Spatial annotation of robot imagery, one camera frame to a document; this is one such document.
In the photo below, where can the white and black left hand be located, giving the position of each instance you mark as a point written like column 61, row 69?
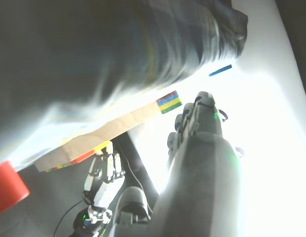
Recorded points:
column 200, row 177

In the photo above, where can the wooden strip with coloured stripes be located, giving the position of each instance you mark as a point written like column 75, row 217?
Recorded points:
column 106, row 133

